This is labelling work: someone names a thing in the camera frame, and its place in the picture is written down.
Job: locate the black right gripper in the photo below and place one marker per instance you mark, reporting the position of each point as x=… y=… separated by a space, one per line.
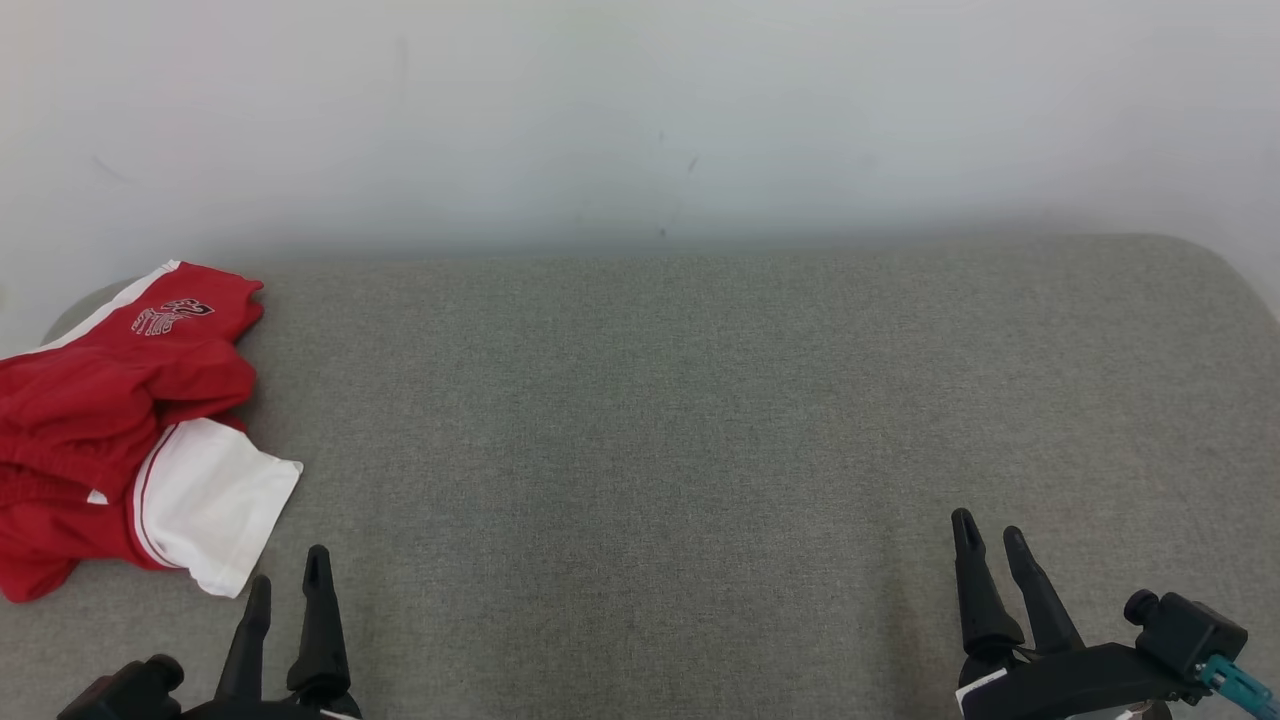
x=1080 y=685

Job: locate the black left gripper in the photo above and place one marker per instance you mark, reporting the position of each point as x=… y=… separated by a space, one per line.
x=270 y=710

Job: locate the red Bulls 23 jersey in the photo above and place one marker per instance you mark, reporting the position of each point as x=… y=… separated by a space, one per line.
x=210 y=500

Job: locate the red Bulls shorts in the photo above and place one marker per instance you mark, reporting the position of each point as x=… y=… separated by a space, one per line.
x=120 y=390

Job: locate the grey fabric sofa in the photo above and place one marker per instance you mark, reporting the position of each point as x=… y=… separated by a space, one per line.
x=660 y=450

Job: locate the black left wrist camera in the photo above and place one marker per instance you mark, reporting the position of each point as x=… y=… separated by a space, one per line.
x=125 y=690

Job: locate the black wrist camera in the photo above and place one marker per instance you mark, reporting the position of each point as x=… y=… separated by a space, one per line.
x=125 y=690
x=1190 y=630

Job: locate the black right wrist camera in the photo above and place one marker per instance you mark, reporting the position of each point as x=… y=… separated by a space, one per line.
x=1190 y=630

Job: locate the teal right camera connector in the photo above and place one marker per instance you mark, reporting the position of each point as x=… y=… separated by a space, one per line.
x=1240 y=688

